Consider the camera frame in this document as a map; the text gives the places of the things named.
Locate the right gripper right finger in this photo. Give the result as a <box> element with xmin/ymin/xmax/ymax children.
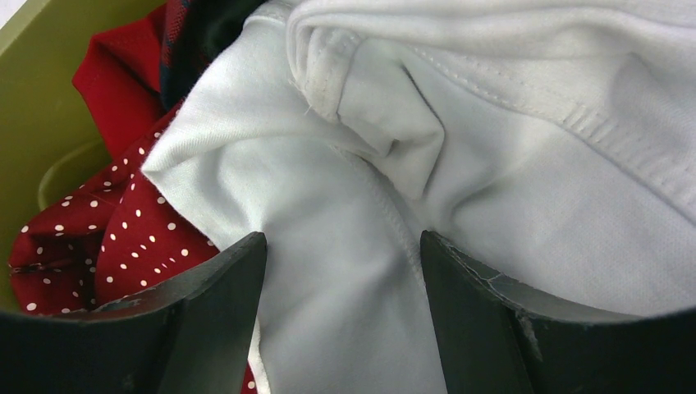
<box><xmin>420</xmin><ymin>231</ymin><xmax>695</xmax><ymax>393</ymax></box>

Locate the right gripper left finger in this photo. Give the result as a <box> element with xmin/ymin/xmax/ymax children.
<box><xmin>1</xmin><ymin>232</ymin><xmax>267</xmax><ymax>393</ymax></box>

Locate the red polka dot garment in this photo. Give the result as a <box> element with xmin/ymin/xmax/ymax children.
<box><xmin>7</xmin><ymin>103</ymin><xmax>259</xmax><ymax>394</ymax></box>

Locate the white garment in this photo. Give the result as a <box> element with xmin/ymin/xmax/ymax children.
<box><xmin>142</xmin><ymin>1</ymin><xmax>695</xmax><ymax>393</ymax></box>

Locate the red pleated skirt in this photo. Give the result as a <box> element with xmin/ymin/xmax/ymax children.
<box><xmin>72</xmin><ymin>5</ymin><xmax>166</xmax><ymax>157</ymax></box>

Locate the red plaid shirt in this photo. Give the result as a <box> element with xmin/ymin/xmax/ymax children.
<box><xmin>159</xmin><ymin>0</ymin><xmax>263</xmax><ymax>110</ymax></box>

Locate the green plastic basket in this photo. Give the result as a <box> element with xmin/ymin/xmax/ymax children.
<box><xmin>1</xmin><ymin>1</ymin><xmax>168</xmax><ymax>315</ymax></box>

